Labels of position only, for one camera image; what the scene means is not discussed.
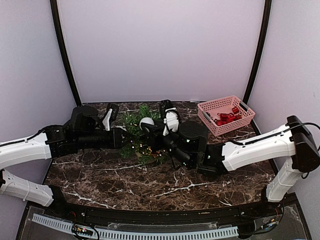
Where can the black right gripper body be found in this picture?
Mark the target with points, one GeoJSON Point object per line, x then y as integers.
{"type": "Point", "coordinates": [189, 162]}

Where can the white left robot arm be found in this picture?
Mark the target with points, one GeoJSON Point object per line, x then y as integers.
{"type": "Point", "coordinates": [20, 153]}

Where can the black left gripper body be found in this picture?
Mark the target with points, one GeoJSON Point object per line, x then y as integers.
{"type": "Point", "coordinates": [88, 140]}

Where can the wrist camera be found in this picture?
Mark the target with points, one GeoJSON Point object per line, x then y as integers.
{"type": "Point", "coordinates": [110, 115]}
{"type": "Point", "coordinates": [170, 117]}

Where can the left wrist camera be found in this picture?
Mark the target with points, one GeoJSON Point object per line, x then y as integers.
{"type": "Point", "coordinates": [110, 115]}

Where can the small green christmas tree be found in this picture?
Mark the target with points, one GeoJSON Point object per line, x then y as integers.
{"type": "Point", "coordinates": [138, 146]}

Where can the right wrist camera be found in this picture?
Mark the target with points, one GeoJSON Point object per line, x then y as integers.
{"type": "Point", "coordinates": [170, 117]}

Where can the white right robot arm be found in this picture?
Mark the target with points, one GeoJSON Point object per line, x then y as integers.
{"type": "Point", "coordinates": [292, 141]}

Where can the pink plastic basket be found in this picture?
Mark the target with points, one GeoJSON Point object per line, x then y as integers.
{"type": "Point", "coordinates": [207, 112]}

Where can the red ornaments in basket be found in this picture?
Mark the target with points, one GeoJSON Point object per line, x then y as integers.
{"type": "Point", "coordinates": [229, 117]}

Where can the white perforated cable tray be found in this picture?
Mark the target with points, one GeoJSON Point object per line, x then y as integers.
{"type": "Point", "coordinates": [83, 232]}

